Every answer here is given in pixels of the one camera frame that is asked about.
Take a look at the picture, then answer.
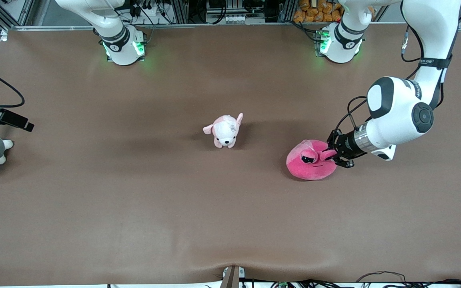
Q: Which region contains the pile of orange plush toys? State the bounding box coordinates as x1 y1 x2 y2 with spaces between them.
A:
293 0 344 23

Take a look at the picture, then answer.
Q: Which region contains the round bright pink plush toy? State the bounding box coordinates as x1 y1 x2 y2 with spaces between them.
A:
286 139 338 181

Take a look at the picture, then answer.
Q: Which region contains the bundle of black floor cables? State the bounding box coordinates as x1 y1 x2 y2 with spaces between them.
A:
251 271 461 288

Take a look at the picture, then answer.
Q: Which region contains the aluminium table edge rail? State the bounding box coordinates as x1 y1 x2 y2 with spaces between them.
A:
0 22 461 32

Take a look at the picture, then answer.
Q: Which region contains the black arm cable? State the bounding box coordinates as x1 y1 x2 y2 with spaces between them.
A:
337 0 455 138
0 62 26 109

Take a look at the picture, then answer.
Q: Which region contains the pale pink plush dog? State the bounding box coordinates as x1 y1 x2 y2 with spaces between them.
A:
202 113 244 149

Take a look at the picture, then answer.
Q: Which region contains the white power strip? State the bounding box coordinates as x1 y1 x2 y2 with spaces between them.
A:
222 15 265 24

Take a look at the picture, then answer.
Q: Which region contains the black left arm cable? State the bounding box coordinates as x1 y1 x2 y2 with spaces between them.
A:
337 0 455 138

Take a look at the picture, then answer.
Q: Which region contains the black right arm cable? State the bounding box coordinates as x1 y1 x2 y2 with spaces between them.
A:
0 62 26 109

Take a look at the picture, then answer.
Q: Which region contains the metal table edge clamp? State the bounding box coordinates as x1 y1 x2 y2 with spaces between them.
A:
220 265 246 288

